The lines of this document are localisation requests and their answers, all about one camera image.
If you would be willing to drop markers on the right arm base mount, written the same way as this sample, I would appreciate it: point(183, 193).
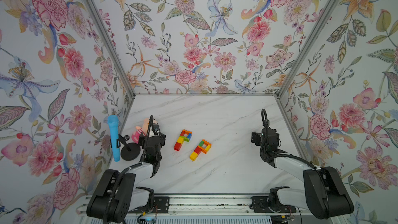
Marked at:
point(270, 203)

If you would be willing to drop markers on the blue toy microphone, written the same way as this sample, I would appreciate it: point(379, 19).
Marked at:
point(113, 123)

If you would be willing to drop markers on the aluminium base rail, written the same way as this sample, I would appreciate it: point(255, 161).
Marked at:
point(177, 205)

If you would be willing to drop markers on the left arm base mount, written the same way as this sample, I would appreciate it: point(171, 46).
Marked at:
point(144, 200)

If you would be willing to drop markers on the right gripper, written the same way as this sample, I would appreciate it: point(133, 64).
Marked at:
point(257, 136)

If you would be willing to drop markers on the yellow square brick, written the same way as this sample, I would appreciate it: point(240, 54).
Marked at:
point(194, 156)

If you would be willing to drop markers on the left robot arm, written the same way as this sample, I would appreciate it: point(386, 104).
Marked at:
point(118, 192)

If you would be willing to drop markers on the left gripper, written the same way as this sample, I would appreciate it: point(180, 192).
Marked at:
point(161, 140)

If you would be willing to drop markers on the plush doll pink dress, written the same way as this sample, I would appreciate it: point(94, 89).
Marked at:
point(141, 132)

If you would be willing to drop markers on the yellow brick front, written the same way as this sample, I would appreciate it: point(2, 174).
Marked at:
point(180, 140)

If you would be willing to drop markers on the red square brick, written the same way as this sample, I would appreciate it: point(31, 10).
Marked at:
point(177, 146)
point(198, 150)

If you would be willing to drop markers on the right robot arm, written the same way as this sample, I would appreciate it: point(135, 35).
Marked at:
point(323, 192)

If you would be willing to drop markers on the orange tall long brick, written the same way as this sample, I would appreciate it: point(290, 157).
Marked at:
point(186, 132)

